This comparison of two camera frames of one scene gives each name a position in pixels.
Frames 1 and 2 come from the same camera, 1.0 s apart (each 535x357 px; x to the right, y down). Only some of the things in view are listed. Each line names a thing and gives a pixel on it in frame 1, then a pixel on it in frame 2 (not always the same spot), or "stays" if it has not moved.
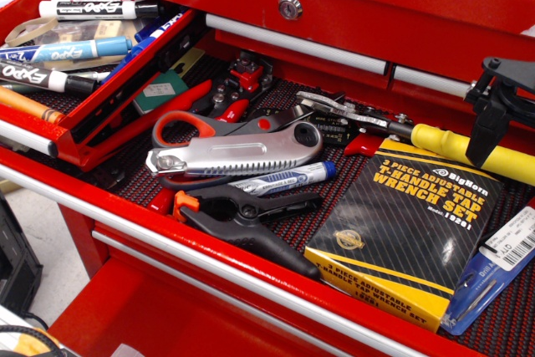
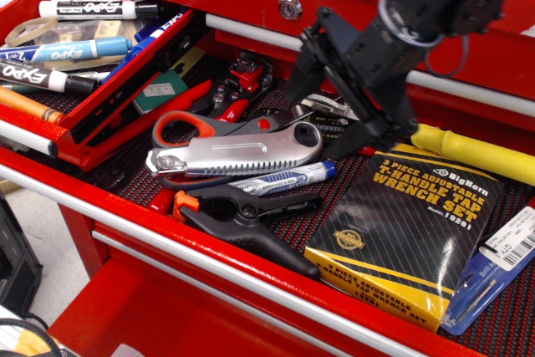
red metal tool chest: (282, 155) stays
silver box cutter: (278, 146) stays
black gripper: (494, 97) -> (377, 67)
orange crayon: (19, 102) stays
